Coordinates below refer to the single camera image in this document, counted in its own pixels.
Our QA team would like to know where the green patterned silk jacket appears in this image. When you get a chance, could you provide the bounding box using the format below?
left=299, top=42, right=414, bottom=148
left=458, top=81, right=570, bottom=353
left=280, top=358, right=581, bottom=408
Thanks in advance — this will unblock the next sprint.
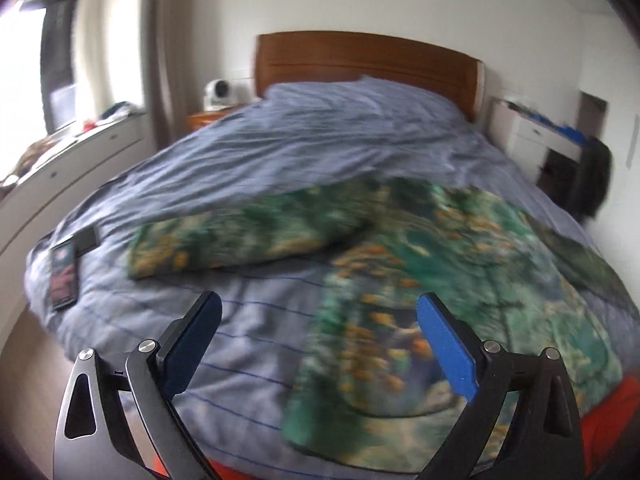
left=128, top=178, right=639, bottom=474

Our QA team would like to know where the orange fuzzy clothing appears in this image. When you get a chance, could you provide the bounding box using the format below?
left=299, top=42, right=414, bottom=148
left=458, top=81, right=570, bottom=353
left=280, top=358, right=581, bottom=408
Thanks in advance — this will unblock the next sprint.
left=139, top=374, right=640, bottom=480

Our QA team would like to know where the clothes pile on cabinet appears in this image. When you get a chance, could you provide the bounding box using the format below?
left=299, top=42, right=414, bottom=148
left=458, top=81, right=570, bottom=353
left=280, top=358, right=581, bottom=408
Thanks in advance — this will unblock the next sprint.
left=81, top=101, right=143, bottom=133

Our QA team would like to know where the black smartphone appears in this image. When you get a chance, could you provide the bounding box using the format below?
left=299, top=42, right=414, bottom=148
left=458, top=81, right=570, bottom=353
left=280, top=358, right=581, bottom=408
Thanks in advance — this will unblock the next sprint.
left=49, top=240, right=78, bottom=310

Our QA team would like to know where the white window-side drawer cabinet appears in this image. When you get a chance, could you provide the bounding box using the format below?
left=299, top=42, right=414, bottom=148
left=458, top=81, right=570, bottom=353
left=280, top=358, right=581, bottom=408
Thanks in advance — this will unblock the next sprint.
left=0, top=109, right=158, bottom=256

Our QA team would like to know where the black jacket on chair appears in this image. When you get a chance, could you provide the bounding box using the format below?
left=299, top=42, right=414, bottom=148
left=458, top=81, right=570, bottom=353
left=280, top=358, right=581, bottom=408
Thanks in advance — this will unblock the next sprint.
left=564, top=136, right=613, bottom=223

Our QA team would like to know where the white desk with drawers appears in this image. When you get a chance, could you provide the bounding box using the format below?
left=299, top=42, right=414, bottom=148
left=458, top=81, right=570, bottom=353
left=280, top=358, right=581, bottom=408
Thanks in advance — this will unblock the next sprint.
left=487, top=100, right=582, bottom=182

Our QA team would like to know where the wooden nightstand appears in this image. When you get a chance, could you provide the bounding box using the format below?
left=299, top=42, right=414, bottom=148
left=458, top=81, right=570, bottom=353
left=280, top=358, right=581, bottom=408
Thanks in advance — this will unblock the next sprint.
left=188, top=104, right=245, bottom=132

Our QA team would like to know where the blue checked duvet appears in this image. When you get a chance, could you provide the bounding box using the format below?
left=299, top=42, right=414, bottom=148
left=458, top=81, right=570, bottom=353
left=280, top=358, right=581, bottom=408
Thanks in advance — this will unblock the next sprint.
left=22, top=75, right=640, bottom=480

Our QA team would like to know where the white round fan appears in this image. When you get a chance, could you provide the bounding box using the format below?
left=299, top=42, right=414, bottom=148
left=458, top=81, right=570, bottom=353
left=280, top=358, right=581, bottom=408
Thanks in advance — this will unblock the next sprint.
left=203, top=79, right=236, bottom=112

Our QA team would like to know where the beige curtain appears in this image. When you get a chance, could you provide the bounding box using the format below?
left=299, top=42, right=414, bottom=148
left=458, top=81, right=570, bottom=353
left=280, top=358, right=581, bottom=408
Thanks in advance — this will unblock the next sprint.
left=141, top=0, right=198, bottom=150

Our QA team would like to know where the white wardrobe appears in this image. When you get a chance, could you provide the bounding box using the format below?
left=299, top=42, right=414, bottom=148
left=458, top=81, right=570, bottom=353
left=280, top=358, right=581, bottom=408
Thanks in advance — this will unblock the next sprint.
left=574, top=4, right=640, bottom=261

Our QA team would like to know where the wooden headboard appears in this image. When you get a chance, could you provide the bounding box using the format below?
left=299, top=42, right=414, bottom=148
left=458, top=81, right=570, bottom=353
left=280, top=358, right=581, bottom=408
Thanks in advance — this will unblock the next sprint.
left=254, top=30, right=485, bottom=122

